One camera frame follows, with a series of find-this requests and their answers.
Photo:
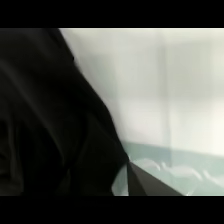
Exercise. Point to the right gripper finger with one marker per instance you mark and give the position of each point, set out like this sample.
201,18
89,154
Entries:
146,185

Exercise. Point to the black shirt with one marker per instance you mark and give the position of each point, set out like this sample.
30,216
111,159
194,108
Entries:
50,116

